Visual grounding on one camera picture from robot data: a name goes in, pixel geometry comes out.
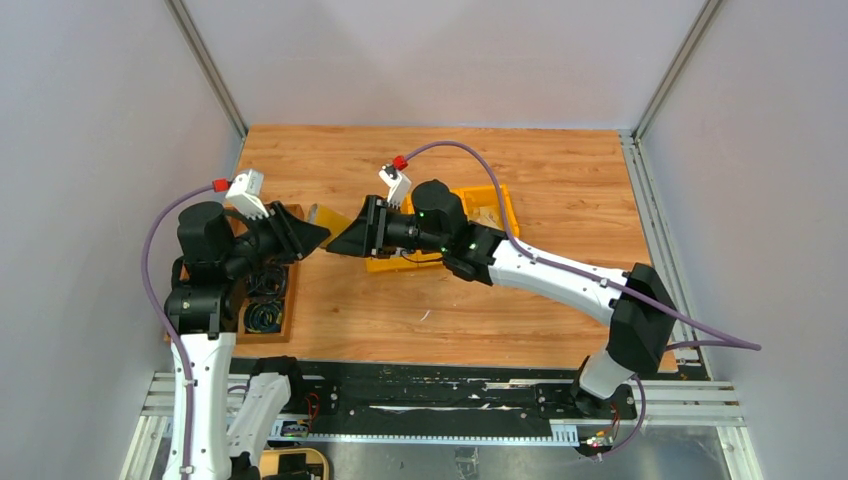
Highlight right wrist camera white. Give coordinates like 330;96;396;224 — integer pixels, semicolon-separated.
378;164;412;208

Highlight yellow tray with phone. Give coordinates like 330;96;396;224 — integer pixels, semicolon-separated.
259;447;331;480

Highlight yellow plastic bin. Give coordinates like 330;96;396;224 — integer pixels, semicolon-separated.
365;184;521;274

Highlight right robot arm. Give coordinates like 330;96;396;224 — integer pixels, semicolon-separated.
326;180;675;417

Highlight yellow leather card holder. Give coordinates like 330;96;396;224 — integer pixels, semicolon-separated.
307;204;353;249

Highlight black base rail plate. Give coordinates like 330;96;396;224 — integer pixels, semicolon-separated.
231;357;641;440

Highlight cards in yellow bin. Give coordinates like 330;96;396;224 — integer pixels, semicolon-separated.
469;205;504;230

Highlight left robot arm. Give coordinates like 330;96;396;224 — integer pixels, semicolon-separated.
163;201;330;479

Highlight wooden compartment tray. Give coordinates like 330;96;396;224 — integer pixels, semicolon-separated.
164;203;306;345

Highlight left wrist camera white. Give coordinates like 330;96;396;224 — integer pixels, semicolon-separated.
225;169;269;220

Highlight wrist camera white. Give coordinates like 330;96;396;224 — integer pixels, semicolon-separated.
378;164;412;208
225;169;269;220

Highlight aluminium frame rails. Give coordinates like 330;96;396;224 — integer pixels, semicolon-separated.
119;131;755;479

